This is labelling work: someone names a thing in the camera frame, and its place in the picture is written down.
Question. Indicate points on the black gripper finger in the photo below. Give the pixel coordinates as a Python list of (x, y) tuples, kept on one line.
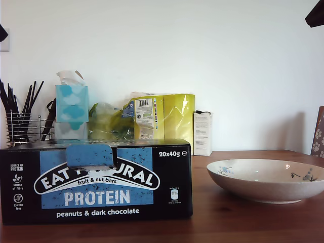
[(2, 34), (316, 15)]

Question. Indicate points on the black blue snackbar carton box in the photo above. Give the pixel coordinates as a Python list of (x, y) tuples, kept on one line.
[(101, 197)]

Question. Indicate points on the blue cloud print tissue box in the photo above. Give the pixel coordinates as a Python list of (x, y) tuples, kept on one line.
[(72, 106)]

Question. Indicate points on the white printed carton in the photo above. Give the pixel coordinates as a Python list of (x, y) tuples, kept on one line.
[(202, 134)]

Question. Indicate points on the thin black stick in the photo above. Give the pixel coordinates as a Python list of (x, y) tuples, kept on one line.
[(27, 97), (32, 93), (35, 96), (11, 96), (5, 97)]

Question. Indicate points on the white tissue sheet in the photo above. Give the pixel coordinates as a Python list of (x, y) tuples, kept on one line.
[(68, 77)]

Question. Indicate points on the clear green plastic bag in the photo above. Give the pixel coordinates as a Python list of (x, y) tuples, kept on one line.
[(106, 121)]

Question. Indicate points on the yellow plastic wrapped roll pack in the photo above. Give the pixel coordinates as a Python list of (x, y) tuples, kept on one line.
[(177, 116)]

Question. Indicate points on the white floral ceramic bowl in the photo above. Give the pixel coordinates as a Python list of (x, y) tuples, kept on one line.
[(263, 187)]

